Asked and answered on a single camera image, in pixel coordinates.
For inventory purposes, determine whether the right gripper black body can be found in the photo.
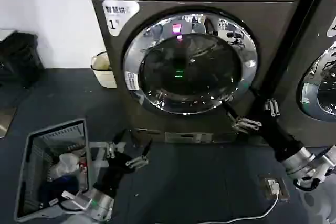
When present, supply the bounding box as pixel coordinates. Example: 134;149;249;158
258;114;305;162

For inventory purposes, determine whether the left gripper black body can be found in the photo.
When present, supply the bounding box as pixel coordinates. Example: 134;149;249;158
93;151;134;198

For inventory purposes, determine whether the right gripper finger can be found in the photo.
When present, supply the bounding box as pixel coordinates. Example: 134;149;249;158
223;101;264;132
250;85;280;118

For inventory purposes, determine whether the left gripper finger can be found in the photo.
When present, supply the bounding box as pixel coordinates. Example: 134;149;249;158
106;129;127;159
125;137;154;168

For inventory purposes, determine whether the red cloth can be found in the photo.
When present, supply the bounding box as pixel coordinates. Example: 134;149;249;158
78;155;89;184

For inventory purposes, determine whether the white cloth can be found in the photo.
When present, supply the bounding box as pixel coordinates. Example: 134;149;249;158
50;151;81;180

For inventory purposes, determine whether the metal floor socket box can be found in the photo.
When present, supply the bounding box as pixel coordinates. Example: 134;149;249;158
258;173;290;201

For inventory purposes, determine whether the round glass dryer door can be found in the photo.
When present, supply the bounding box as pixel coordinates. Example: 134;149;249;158
296;40;336;118
122;11;260;116

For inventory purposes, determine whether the dark blue cloth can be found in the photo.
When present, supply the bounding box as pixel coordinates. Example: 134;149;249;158
38;173;81;207

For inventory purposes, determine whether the grey laundry basket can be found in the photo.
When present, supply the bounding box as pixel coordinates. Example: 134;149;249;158
14;119;93;222

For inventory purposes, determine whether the small white door sticker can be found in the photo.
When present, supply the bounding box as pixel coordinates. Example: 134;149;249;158
125;71;140;91

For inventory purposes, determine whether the white plastic bin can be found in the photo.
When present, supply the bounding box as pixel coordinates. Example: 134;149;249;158
90;51;118;89

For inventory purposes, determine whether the metal floor plate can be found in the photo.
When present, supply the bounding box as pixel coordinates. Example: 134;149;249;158
0;105;18;138

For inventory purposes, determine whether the white number label sticker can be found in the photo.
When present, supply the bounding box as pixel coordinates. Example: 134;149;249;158
101;0;140;37

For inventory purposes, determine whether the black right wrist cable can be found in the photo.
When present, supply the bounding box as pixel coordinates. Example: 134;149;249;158
292;176;327;192

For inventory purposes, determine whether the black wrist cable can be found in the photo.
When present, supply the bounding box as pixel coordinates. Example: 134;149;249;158
48;196;87;213
292;176;327;192

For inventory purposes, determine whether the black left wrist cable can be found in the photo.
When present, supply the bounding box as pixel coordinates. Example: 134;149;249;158
48;196;87;213

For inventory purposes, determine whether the white cable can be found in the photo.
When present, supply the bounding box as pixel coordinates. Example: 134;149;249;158
217;191;279;224

